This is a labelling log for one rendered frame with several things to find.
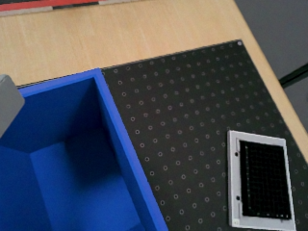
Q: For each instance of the black well plate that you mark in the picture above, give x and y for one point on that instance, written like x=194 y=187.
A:
x=264 y=183

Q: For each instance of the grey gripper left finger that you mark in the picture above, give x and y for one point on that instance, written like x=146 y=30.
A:
x=11 y=101

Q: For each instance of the blue bin with label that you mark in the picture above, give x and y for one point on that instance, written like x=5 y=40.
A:
x=67 y=163

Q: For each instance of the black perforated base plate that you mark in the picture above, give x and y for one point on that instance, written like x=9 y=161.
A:
x=177 y=109

